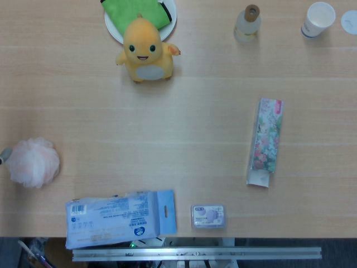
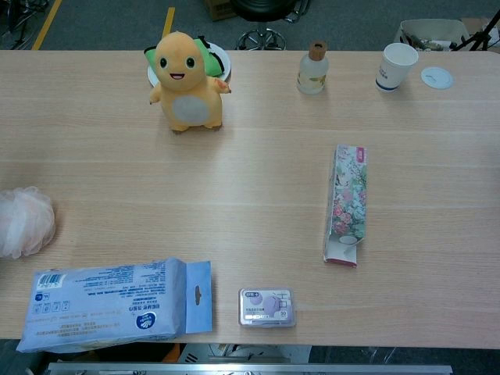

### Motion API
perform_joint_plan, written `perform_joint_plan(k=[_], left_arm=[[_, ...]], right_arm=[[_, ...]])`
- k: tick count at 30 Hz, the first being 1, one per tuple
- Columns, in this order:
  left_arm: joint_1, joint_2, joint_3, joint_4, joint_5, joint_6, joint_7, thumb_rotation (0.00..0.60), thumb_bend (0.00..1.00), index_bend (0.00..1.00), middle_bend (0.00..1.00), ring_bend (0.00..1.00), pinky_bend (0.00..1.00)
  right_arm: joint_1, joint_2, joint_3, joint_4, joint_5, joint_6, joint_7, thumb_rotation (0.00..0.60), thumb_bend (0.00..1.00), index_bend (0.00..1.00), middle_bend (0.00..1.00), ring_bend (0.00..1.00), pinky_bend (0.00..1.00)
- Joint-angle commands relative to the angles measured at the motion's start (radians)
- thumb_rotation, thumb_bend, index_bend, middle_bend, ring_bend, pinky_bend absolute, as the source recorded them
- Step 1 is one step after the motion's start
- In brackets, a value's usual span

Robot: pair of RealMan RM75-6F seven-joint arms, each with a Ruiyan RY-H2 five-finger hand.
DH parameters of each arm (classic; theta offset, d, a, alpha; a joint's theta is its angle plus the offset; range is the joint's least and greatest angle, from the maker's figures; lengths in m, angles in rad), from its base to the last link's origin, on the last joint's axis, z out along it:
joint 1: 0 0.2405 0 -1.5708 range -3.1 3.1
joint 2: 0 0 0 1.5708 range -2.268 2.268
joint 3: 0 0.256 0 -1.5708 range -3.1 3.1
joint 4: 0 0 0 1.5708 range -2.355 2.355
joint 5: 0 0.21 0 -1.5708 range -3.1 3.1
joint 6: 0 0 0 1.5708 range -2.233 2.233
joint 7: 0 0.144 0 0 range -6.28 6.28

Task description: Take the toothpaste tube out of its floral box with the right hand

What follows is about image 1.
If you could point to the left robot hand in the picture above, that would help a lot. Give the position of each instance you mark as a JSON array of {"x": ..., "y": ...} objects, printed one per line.
[{"x": 4, "y": 155}]

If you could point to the purple dental floss box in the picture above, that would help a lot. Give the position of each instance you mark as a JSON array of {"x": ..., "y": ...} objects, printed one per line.
[{"x": 209, "y": 217}]

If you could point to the pink mesh bath pouf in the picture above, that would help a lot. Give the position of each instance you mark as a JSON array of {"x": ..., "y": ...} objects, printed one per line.
[{"x": 32, "y": 163}]

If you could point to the blue wet wipes pack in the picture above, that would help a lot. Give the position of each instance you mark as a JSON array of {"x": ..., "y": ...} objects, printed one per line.
[{"x": 111, "y": 220}]

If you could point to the orange dragon plush toy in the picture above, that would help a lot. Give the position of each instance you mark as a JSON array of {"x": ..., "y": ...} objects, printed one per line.
[{"x": 145, "y": 50}]

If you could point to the green folded cloth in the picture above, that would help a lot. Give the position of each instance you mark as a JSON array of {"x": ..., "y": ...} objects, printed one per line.
[{"x": 125, "y": 11}]

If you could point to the white round plate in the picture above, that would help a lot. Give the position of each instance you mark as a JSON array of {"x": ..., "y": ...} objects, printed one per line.
[{"x": 168, "y": 30}]

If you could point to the glass bottle wooden cap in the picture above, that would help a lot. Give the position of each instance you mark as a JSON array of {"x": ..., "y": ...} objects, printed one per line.
[{"x": 246, "y": 26}]

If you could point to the white paper cup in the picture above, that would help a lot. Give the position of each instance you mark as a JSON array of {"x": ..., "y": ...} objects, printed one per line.
[{"x": 318, "y": 16}]

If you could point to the white round table grommet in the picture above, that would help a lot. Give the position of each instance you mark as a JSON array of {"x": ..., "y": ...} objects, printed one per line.
[{"x": 350, "y": 22}]

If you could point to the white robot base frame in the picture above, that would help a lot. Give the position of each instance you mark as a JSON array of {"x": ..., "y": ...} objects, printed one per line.
[{"x": 192, "y": 242}]

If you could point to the aluminium profile rail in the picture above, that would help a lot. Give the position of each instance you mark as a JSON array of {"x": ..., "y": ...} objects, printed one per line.
[{"x": 195, "y": 253}]

